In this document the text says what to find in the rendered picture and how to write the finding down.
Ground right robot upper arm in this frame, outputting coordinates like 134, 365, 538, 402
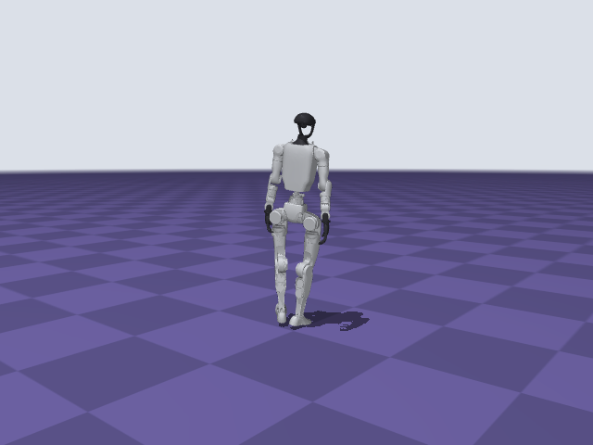
314, 147, 330, 192

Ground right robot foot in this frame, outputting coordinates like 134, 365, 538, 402
289, 315, 311, 326

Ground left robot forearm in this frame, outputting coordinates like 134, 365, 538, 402
264, 175, 278, 210

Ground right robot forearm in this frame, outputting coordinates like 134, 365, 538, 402
320, 181, 332, 220

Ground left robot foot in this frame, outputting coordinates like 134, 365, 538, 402
275, 303, 287, 324

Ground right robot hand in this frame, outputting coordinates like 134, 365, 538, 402
319, 213, 330, 245

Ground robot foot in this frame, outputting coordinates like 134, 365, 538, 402
289, 315, 311, 326
275, 303, 287, 324

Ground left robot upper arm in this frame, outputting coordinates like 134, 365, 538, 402
271, 144, 285, 184

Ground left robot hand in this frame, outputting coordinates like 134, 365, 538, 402
264, 205, 274, 233

